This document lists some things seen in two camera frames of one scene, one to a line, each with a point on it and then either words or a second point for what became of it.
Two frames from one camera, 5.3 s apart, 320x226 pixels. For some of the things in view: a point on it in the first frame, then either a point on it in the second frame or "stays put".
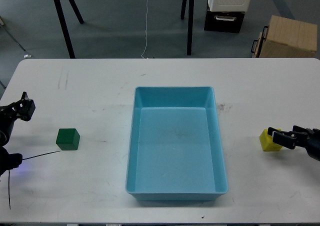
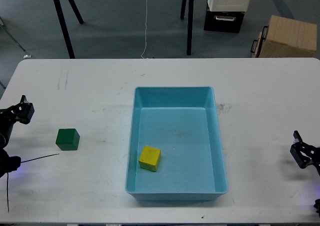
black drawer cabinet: (223, 21) stays put
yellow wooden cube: (266, 142) → (150, 158)
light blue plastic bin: (175, 151) stays put
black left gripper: (8, 114) stays put
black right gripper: (308, 138) → (300, 155)
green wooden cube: (68, 139) stays put
